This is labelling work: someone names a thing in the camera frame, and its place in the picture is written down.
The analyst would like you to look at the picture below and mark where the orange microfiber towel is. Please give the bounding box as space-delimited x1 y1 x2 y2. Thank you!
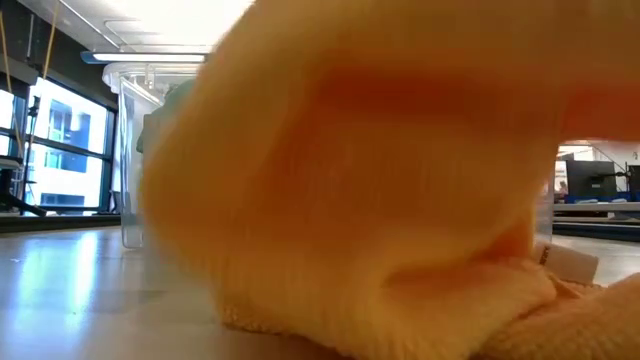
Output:
139 0 640 360

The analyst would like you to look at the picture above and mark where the clear plastic bin with label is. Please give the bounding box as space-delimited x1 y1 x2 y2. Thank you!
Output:
102 62 201 250

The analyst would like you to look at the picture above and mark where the ceiling light fixture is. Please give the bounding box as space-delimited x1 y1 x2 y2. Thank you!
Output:
81 49 208 65

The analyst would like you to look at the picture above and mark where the white distant table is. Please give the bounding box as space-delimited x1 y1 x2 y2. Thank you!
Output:
553 201 640 221

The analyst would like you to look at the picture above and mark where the black tripod stand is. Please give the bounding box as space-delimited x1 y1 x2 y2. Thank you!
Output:
0 92 50 219

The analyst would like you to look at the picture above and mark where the black aluminium rig frame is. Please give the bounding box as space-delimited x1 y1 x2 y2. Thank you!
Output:
0 213 640 242

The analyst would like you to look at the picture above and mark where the yellow cord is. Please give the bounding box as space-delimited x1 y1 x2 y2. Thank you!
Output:
41 0 60 82

